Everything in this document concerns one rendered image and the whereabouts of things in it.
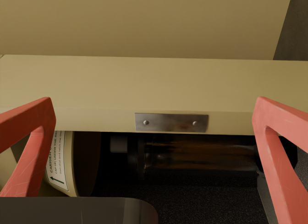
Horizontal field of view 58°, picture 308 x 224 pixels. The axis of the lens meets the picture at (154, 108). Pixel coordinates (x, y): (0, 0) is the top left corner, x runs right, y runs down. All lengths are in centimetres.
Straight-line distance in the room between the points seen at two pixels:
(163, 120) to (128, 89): 5
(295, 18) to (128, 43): 37
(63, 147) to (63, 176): 4
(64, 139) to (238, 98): 21
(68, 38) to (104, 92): 45
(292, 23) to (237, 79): 35
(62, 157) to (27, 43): 45
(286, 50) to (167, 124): 44
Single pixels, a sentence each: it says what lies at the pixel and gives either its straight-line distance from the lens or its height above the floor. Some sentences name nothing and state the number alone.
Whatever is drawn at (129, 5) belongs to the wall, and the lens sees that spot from 67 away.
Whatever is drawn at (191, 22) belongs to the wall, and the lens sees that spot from 68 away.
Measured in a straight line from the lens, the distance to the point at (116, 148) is 43.
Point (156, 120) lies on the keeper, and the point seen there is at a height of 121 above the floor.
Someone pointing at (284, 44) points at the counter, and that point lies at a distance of 68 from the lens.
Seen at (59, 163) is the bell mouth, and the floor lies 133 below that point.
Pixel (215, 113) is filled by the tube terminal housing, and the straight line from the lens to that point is 27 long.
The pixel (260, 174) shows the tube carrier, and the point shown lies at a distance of 45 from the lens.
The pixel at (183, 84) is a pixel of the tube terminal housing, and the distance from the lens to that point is 30.
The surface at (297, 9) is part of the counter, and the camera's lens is 65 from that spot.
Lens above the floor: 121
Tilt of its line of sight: 1 degrees up
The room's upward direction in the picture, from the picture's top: 89 degrees counter-clockwise
